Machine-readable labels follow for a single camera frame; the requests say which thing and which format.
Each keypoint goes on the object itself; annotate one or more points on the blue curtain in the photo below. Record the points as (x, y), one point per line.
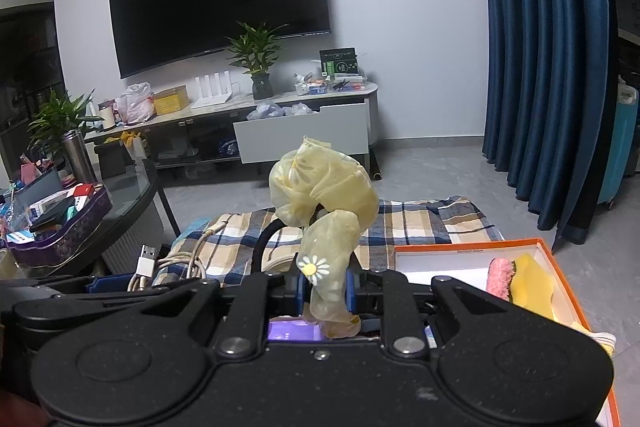
(540, 57)

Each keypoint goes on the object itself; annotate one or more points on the yellow sponge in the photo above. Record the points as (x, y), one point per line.
(534, 284)

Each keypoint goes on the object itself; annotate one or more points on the bamboo plant with long leaves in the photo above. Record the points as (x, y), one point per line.
(60, 117)

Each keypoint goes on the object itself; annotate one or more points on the purple tissue pack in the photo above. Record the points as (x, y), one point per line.
(295, 331)

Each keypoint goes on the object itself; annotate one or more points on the round glass top table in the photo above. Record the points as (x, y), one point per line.
(135, 207)

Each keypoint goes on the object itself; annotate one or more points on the teal suitcase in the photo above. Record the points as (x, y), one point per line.
(620, 142)

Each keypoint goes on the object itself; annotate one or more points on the white open drawer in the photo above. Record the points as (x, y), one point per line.
(300, 134)

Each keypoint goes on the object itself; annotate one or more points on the crumpled clear plastic bags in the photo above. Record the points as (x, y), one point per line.
(272, 111)

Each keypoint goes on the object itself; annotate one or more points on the white wifi router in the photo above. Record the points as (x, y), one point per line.
(212, 94)

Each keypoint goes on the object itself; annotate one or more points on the potted plant in dark vase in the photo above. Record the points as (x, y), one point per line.
(257, 57)

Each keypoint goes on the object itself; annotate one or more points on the pink white plastic bag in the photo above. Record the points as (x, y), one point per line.
(134, 104)

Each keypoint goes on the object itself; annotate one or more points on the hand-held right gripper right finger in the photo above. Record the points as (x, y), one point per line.
(352, 292)

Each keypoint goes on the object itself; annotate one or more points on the long television cabinet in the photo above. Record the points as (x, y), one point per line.
(200, 132)

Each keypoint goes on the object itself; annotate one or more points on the black square box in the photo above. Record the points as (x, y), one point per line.
(110, 162)

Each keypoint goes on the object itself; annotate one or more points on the black hair band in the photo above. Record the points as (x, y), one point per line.
(265, 239)

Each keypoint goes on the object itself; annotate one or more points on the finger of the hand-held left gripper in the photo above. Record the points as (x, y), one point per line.
(110, 284)

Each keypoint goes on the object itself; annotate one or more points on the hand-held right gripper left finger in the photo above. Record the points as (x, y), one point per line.
(296, 292)

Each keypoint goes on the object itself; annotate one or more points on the purple patterned tray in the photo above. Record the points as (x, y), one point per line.
(75, 232)

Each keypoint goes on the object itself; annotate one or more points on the pile of small boxes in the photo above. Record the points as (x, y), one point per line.
(325, 86)

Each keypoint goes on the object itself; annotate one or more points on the orange rimmed white box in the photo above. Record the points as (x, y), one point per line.
(440, 262)

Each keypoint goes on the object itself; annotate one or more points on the steel thermos bottle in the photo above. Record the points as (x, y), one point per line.
(80, 159)

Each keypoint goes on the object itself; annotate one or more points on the yellow cardboard box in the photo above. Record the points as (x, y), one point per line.
(171, 102)

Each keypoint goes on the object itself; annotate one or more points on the plaid blanket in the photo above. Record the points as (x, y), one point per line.
(415, 222)

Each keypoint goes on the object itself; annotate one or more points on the green black box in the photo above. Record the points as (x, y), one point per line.
(339, 63)

